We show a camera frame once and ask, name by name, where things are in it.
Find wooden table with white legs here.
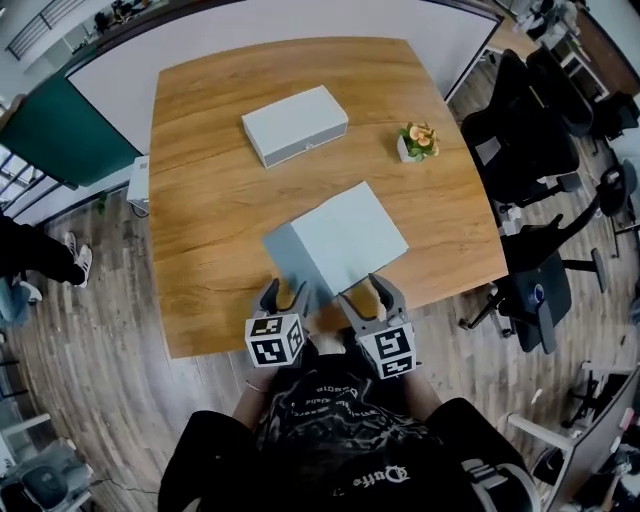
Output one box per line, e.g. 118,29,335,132
148,35,510,361

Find grey-blue book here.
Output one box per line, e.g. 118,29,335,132
263,180,410,307

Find small potted orange flowers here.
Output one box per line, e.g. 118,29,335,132
396,121,442,165

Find black metal railing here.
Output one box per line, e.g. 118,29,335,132
4,0,66,61

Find dark desk with white legs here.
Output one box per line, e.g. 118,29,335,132
499,362,640,512

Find white rectangular storage box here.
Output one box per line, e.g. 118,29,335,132
241,84,350,172

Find person's black printed shirt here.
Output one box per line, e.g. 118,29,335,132
157,339,541,512

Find black office chair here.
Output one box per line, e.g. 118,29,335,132
524,39,596,139
594,158,640,236
459,214,609,356
459,48,584,206

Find person's right forearm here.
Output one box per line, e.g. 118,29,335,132
399,369,444,421

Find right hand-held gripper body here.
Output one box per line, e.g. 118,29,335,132
353,315,421,382

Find person's left forearm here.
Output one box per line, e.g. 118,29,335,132
232,362,281,431

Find white partition panel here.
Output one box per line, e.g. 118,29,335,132
66,8,504,156

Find grey swivel chair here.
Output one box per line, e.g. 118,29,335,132
19,439,94,512

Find dark green board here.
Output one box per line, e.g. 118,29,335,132
0,74,144,190

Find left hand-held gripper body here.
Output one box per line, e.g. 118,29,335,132
244,305,308,370

